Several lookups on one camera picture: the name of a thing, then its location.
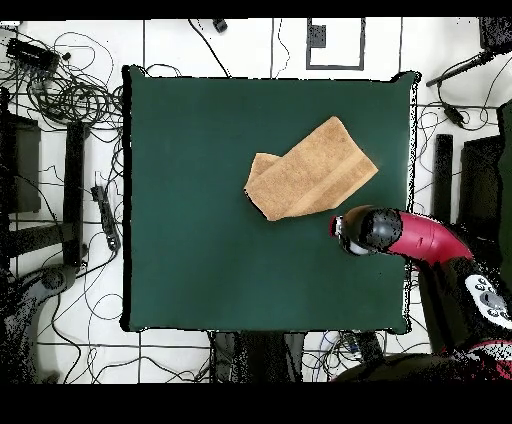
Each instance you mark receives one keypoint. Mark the black corner box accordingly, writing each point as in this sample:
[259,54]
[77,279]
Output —
[496,32]

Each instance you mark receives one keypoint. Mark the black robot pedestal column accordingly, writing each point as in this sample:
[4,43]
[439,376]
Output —
[256,356]

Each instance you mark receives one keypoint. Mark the hanging green cloth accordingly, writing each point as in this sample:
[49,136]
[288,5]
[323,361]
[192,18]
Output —
[507,180]

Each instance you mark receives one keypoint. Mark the black power strip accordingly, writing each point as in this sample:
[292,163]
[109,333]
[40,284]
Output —
[106,216]
[370,348]

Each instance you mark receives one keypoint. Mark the black switch box with ports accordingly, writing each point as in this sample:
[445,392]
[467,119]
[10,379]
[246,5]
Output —
[32,54]

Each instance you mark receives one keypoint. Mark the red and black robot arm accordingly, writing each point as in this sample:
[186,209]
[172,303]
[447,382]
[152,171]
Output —
[432,240]

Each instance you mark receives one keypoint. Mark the dark green tablecloth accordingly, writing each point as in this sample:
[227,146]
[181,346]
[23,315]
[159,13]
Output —
[200,260]

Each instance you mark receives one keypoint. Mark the black tripod rod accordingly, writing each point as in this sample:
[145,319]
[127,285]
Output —
[460,68]

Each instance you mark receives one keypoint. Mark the black power adapter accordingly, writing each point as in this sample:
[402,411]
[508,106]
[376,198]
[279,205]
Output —
[454,115]

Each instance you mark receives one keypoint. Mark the black metal stand frame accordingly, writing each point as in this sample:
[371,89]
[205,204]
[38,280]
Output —
[74,180]
[443,176]

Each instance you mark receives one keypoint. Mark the dark square box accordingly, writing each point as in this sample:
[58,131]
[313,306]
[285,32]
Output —
[478,188]
[24,168]

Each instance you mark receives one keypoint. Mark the tan terry towel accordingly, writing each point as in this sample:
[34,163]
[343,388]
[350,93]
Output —
[312,176]

